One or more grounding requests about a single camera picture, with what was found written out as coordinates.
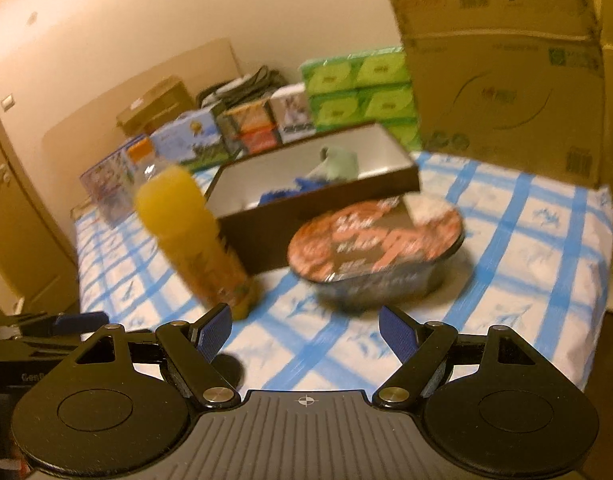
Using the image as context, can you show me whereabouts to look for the orange juice bottle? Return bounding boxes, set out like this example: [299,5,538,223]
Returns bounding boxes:
[128,138,259,321]

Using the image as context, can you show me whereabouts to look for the red snack boxes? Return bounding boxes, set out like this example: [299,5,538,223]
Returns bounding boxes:
[225,99,282,155]

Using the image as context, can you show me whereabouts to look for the dark brown open box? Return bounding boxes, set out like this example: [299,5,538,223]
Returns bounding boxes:
[203,120,422,276]

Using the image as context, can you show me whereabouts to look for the brown cardboard box left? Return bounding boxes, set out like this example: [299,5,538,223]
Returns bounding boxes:
[116,76,196,138]

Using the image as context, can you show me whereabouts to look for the green meadow milk box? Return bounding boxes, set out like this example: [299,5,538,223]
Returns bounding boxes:
[150,103,229,172]

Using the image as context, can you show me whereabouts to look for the green fluffy cloth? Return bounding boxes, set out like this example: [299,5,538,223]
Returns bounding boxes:
[306,146,360,182]

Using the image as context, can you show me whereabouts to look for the large cardboard box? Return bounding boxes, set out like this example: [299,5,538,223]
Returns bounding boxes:
[390,0,605,188]

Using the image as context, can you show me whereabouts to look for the black bag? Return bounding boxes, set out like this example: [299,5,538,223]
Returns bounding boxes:
[196,65,288,108]

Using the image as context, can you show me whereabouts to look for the blue white checkered tablecloth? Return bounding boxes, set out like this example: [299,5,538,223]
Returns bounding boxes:
[75,153,613,391]

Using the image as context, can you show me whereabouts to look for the green tissue pack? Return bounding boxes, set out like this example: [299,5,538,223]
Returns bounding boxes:
[300,47,421,151]

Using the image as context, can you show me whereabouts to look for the instant noodle bowl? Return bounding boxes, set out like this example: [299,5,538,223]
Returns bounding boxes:
[287,192,465,312]

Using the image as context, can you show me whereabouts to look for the blue fluffy cloth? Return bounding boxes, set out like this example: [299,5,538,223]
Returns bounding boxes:
[258,177,331,206]

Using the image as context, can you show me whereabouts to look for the wooden door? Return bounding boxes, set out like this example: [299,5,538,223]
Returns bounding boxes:
[0,120,79,313]

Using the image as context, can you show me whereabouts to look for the white printed small box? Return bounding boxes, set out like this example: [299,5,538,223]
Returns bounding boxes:
[270,82,315,144]

